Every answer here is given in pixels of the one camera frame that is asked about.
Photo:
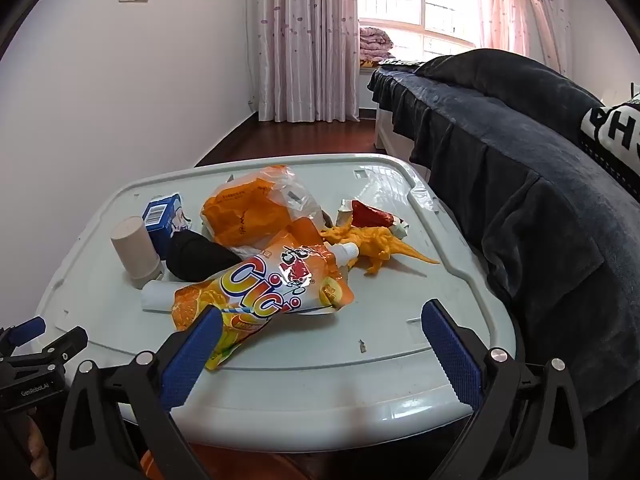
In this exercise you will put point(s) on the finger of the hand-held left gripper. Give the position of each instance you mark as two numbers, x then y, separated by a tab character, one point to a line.
65	342
25	331

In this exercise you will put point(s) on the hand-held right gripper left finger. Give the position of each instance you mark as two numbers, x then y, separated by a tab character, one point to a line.
192	355

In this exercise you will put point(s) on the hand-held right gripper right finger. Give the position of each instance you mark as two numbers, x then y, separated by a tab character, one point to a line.
450	355

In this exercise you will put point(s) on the orange printed juice pouch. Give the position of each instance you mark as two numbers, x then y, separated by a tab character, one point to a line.
280	280

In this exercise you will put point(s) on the yellow dinosaur toy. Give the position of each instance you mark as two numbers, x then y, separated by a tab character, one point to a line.
372	245

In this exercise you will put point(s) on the blue milk carton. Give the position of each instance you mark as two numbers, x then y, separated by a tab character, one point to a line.
160	217

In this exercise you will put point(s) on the person's left hand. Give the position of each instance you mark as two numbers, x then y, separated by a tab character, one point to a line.
39	452

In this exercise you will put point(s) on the white plastic tube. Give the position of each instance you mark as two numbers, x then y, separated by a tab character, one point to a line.
157	296

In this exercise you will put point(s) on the black sock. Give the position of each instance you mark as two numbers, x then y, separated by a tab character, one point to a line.
195	257

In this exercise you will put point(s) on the beige paper cup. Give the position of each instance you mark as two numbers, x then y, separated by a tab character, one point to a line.
132	252

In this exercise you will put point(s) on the orange plastic bag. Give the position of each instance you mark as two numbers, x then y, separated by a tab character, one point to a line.
245	210

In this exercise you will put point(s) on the red and white wrapper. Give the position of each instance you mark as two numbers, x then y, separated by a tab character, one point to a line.
367	214

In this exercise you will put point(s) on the black and white lettered pillow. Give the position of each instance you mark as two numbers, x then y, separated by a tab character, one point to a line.
615	135

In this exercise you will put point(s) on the black and white striped cloth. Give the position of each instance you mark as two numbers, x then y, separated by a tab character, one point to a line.
400	62

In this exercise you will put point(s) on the yellow patterned cloth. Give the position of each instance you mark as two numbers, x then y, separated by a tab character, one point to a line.
369	63

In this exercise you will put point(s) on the folded pink quilt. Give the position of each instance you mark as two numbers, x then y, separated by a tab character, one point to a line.
375	42

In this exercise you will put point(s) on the pink dotted curtain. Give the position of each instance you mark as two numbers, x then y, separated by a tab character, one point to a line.
300	40

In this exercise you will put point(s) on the pink sheer curtain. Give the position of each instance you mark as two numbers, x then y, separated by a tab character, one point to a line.
510	5

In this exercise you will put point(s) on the white bed frame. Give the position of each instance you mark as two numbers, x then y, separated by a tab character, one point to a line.
392	135

